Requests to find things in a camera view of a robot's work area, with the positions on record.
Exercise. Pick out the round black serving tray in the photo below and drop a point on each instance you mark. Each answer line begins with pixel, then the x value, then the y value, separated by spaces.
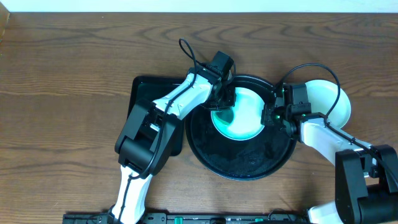
pixel 251 159

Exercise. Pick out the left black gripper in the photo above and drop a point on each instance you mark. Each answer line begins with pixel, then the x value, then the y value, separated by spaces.
pixel 224 98

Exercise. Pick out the green scrubbing sponge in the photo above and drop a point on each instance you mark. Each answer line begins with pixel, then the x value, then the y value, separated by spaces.
pixel 223 116

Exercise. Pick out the mint green plate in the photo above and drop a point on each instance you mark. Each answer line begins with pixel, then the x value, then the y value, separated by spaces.
pixel 322 94
pixel 247 116

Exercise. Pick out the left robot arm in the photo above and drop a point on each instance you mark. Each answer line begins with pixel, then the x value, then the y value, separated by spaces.
pixel 149 134

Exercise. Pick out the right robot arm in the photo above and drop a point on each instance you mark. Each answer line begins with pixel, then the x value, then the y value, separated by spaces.
pixel 365 174

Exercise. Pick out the dark rectangular sponge tray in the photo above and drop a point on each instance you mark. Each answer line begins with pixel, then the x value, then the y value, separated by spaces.
pixel 152 88

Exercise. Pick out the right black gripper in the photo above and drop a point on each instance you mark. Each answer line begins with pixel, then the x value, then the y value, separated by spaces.
pixel 266 113

